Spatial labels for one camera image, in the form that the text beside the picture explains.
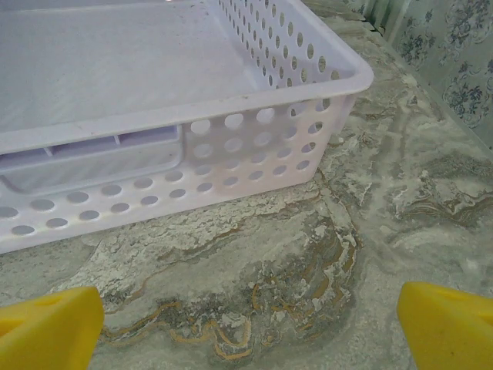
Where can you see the aluminium frame post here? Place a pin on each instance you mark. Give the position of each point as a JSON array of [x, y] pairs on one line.
[[375, 11]]

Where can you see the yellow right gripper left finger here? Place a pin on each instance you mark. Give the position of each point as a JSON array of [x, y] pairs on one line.
[[46, 335]]

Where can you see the lavender perforated plastic basket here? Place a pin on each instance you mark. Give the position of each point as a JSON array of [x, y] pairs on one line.
[[115, 77]]

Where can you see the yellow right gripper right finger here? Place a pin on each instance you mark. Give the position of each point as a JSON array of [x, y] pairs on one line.
[[450, 331]]

